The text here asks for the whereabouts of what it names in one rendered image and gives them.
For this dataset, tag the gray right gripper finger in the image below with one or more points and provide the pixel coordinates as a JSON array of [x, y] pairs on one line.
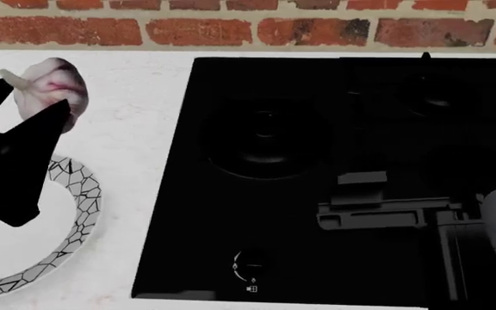
[[362, 185]]

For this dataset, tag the white purple garlic bulb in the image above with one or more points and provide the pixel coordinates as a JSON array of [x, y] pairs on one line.
[[54, 84]]

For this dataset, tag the white plate with crack pattern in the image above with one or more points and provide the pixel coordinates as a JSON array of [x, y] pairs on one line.
[[82, 200]]

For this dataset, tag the round black stove burner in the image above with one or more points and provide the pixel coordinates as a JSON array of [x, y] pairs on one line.
[[265, 139]]

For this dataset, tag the black stove knob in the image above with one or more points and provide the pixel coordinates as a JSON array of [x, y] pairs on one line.
[[253, 263]]

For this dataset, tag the black cooktop stove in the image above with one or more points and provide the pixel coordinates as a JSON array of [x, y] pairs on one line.
[[213, 223]]

